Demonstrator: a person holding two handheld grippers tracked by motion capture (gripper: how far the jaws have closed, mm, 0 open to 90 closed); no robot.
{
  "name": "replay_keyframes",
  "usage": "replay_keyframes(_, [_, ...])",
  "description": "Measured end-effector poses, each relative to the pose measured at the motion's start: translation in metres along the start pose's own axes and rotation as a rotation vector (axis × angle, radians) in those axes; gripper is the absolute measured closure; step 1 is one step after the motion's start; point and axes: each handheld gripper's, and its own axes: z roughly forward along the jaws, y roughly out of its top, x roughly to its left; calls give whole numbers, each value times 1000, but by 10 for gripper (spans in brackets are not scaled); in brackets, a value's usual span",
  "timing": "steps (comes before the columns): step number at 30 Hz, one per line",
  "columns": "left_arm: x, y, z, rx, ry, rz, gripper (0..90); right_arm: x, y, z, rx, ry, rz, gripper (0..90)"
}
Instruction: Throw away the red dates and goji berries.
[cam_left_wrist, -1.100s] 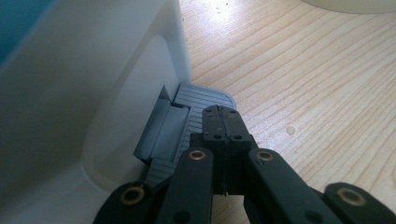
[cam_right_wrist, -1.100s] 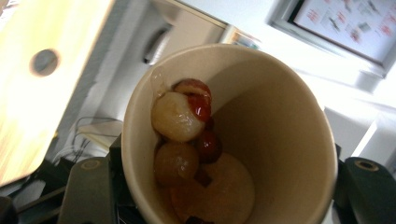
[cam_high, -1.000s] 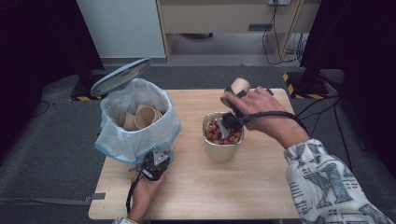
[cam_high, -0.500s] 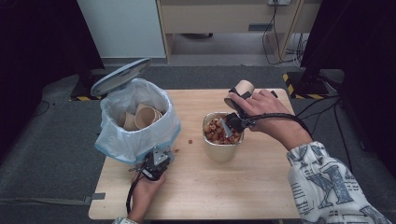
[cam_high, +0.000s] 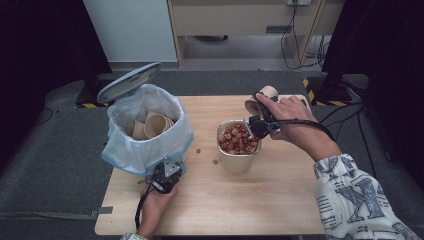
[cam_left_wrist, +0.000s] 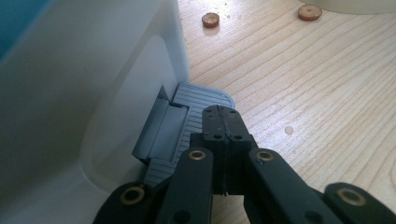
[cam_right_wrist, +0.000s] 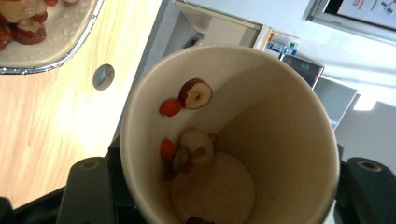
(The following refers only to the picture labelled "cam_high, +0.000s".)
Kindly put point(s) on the black curtain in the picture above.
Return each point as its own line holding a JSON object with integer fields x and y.
{"x": 383, "y": 50}

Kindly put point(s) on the black hazard-striped stand base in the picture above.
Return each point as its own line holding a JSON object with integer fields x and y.
{"x": 95, "y": 95}
{"x": 328, "y": 95}

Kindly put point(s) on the light wooden desk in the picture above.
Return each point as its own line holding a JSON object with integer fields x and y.
{"x": 233, "y": 18}

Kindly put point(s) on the person's right hand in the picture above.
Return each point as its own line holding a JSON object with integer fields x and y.
{"x": 296, "y": 115}

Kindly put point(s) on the translucent plastic bin bag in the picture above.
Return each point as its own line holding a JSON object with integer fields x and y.
{"x": 146, "y": 153}

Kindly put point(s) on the brown paper cup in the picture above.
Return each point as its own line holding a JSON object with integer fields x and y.
{"x": 137, "y": 130}
{"x": 270, "y": 90}
{"x": 156, "y": 126}

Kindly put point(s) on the pile of dried fruit slices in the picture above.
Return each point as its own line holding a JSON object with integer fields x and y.
{"x": 235, "y": 141}

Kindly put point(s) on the grey tape strip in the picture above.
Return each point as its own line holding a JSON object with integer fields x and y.
{"x": 101, "y": 211}

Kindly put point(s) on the white cabinet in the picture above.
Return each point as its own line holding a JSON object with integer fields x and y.
{"x": 130, "y": 30}

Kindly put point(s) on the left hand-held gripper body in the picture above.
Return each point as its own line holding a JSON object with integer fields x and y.
{"x": 171, "y": 168}

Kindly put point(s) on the grey trash bin white lid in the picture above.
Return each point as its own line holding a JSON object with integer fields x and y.
{"x": 128, "y": 81}

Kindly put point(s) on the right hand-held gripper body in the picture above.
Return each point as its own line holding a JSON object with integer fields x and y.
{"x": 259, "y": 128}

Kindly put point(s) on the person's left hand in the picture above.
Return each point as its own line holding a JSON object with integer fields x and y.
{"x": 155, "y": 210}

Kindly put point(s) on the cream metal square container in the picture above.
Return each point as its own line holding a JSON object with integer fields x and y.
{"x": 236, "y": 165}

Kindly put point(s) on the white power socket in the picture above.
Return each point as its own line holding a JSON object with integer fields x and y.
{"x": 299, "y": 2}

